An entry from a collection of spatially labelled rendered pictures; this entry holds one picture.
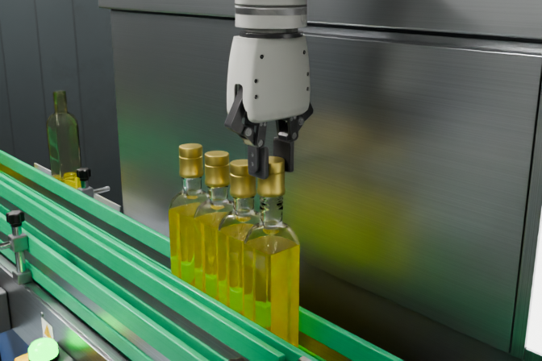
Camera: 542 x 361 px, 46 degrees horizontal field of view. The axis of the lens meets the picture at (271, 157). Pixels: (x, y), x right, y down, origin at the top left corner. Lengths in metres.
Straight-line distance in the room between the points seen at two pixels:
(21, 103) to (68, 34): 0.47
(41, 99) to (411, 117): 2.96
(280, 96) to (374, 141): 0.15
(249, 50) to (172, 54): 0.50
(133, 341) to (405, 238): 0.39
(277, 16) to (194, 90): 0.47
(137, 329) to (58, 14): 2.73
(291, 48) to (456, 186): 0.25
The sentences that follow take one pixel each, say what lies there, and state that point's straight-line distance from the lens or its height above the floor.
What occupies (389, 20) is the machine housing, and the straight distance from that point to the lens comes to 0.81.
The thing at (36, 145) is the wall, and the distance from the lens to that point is 3.68.
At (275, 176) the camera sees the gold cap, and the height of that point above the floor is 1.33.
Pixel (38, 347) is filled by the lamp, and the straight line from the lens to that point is 1.08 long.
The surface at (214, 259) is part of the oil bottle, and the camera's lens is 0.90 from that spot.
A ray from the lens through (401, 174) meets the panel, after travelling 0.82.
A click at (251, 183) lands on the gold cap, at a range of 0.84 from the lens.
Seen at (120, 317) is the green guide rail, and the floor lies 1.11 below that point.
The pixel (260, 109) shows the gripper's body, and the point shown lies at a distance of 0.74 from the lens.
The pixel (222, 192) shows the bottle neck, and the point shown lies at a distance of 0.89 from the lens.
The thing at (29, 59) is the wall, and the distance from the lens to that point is 3.59.
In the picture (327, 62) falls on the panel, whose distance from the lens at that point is 0.87.
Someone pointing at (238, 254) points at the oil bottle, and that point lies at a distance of 0.85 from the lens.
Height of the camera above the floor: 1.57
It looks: 16 degrees down
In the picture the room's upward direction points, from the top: straight up
